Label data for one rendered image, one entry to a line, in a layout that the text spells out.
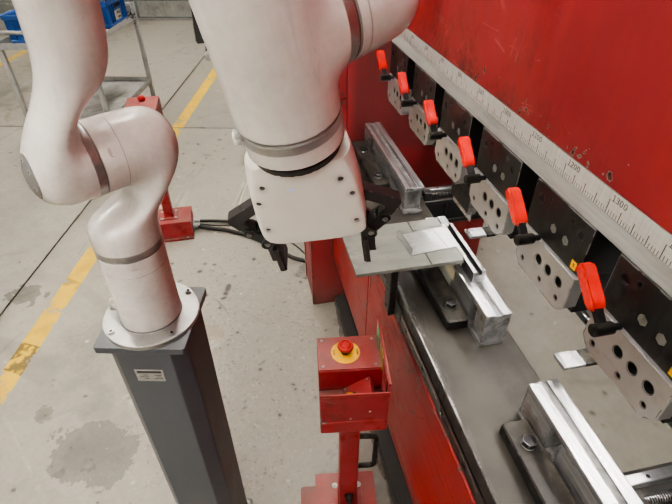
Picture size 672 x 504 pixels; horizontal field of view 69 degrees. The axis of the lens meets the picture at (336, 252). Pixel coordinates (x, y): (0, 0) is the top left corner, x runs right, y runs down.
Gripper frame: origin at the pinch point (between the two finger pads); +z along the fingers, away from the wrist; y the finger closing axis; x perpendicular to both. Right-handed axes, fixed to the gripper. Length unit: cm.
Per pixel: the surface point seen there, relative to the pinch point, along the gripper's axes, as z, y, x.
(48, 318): 148, -158, 90
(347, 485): 118, -11, 0
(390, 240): 55, 9, 43
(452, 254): 55, 23, 37
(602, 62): -2.5, 36.4, 22.8
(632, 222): 8.5, 37.1, 5.6
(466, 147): 25, 25, 40
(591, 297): 16.5, 32.6, 0.2
